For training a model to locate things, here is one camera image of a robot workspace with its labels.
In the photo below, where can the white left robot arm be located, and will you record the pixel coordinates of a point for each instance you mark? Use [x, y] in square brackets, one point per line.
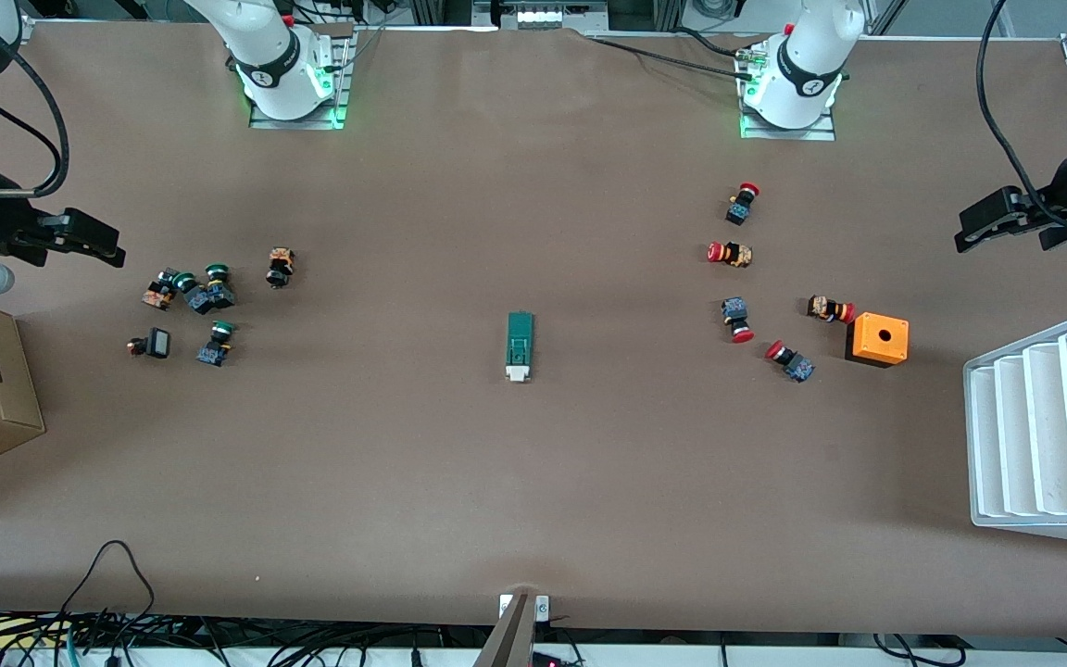
[802, 74]

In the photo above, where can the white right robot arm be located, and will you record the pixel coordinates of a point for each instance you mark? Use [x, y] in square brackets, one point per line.
[274, 65]

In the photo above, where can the green push button blue body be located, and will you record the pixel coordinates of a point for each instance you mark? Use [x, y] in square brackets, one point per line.
[216, 346]
[196, 295]
[219, 287]

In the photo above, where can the black square red button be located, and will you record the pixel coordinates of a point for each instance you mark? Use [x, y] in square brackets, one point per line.
[156, 344]

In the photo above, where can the red mushroom push button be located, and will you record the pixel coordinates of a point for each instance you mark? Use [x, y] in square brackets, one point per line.
[790, 360]
[737, 320]
[730, 253]
[831, 308]
[743, 203]

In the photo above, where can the white stepped tray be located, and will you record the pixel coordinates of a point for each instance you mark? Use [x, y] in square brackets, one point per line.
[1048, 435]

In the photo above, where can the aluminium edge profile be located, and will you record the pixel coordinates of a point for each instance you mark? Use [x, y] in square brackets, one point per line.
[27, 30]

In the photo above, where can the yellow label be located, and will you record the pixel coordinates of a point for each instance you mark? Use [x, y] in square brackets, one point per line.
[19, 632]

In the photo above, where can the metal fixture with white lights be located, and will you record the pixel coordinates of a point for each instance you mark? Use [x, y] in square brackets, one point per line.
[538, 14]

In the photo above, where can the orange button enclosure box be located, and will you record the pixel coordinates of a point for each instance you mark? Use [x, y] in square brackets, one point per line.
[878, 338]

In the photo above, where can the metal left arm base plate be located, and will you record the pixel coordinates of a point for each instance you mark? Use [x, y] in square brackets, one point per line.
[788, 132]

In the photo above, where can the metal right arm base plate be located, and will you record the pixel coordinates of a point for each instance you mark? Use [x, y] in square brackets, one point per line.
[341, 83]

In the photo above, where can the brown camera stand with bracket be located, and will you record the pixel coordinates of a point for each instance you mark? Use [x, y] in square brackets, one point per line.
[508, 635]

